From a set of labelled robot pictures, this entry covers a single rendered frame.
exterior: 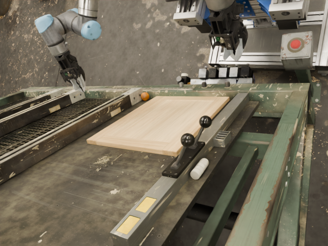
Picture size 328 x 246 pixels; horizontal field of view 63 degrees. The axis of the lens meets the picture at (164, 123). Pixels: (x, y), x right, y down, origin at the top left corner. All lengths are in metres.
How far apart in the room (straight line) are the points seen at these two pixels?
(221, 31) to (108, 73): 2.46
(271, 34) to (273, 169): 1.56
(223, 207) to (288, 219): 0.68
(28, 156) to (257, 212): 0.85
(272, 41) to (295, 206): 1.22
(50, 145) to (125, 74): 1.91
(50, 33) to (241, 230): 1.01
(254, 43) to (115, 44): 1.63
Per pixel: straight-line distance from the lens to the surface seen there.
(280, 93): 1.32
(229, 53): 0.89
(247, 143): 1.06
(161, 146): 0.96
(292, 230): 1.42
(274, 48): 2.14
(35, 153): 1.16
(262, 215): 0.60
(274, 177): 0.71
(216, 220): 0.74
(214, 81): 1.60
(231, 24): 0.81
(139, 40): 3.01
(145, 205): 0.68
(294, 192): 1.40
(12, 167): 1.12
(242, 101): 1.25
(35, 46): 4.43
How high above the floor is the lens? 2.17
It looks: 58 degrees down
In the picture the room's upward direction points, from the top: 76 degrees counter-clockwise
